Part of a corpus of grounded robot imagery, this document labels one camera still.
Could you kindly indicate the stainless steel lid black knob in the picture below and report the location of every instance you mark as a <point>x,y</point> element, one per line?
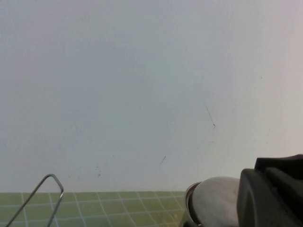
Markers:
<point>217,201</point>

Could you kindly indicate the green checked tablecloth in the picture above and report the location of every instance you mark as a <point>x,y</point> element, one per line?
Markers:
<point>106,208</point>

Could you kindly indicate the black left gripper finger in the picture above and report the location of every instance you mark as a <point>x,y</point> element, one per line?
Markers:
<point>272,196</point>

